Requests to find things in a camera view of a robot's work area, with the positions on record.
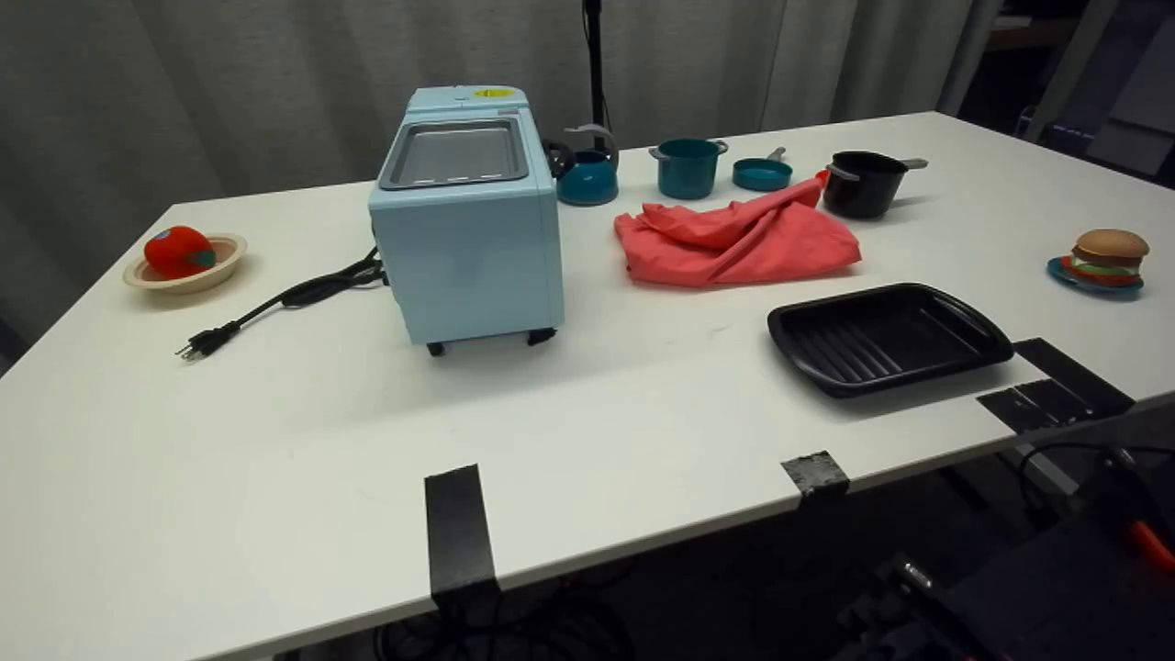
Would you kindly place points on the red cloth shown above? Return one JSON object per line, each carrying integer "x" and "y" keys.
{"x": 735, "y": 245}

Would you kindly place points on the light blue toaster oven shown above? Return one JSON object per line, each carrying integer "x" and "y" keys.
{"x": 470, "y": 258}

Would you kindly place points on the teal toy kettle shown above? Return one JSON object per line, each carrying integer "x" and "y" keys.
{"x": 590, "y": 181}

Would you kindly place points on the teal toy pot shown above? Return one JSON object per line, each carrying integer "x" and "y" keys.
{"x": 686, "y": 170}

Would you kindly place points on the teal toy frying pan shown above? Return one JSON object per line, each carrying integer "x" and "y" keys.
{"x": 761, "y": 178}

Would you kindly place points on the long black tape strip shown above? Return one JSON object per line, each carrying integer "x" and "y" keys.
{"x": 460, "y": 532}

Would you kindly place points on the small black tape piece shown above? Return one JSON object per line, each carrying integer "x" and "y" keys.
{"x": 811, "y": 472}

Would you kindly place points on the black tripod stand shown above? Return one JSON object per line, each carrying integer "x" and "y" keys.
{"x": 593, "y": 61}

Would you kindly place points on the black grill tray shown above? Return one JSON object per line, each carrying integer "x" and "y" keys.
{"x": 883, "y": 334}

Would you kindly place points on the black toy pot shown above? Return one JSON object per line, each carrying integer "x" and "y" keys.
{"x": 862, "y": 193}

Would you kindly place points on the beige shallow bowl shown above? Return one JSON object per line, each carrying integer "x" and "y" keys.
{"x": 195, "y": 281}

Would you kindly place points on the red toy tomato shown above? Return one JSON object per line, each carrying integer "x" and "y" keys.
{"x": 178, "y": 251}

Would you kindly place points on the small teal plate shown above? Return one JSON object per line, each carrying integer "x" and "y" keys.
{"x": 1057, "y": 276}

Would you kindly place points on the wide black tape patch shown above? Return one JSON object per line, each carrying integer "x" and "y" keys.
{"x": 1057, "y": 391}

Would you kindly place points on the toy burger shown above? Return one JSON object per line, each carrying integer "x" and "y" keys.
{"x": 1105, "y": 256}

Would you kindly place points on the dark background furniture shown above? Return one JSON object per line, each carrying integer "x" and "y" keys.
{"x": 1102, "y": 74}

